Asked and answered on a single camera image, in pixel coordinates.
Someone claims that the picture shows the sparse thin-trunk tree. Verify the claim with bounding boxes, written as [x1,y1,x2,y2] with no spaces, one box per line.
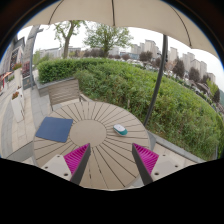
[53,20,86,60]

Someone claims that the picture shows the tall grey sign pillar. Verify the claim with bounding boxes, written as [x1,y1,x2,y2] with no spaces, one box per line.
[22,24,45,90]

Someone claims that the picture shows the group of apartment buildings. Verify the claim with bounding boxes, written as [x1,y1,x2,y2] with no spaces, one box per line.
[129,39,218,85]

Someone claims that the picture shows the grey shopfront building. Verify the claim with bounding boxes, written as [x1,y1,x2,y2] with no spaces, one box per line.
[0,34,26,98]

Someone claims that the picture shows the blue mouse pad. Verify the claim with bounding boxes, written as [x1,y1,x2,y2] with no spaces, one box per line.
[34,116,74,144]

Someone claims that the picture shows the white and teal computer mouse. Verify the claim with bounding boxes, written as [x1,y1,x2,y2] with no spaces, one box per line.
[112,123,129,137]

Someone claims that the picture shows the beige parasol canopy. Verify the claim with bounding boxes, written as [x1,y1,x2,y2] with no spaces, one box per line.
[22,0,220,60]

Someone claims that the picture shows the dark curved parasol pole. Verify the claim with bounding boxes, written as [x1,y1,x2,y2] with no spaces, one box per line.
[142,34,170,128]

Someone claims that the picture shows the green hedge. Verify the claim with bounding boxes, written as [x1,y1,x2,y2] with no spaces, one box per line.
[36,57,224,162]

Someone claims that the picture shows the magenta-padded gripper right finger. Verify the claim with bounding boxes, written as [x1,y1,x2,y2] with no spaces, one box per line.
[131,142,184,186]

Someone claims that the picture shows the slatted wooden chair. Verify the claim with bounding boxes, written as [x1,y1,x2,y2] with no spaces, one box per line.
[47,78,89,111]

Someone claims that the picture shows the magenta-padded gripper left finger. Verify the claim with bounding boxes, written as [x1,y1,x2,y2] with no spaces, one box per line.
[41,142,92,186]

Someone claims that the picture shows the white planter box with flowers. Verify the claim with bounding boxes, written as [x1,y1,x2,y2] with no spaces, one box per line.
[11,62,24,90]
[9,90,26,124]

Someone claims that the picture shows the round-crowned leafy tree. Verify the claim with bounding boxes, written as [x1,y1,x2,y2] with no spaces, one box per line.
[83,22,135,59]

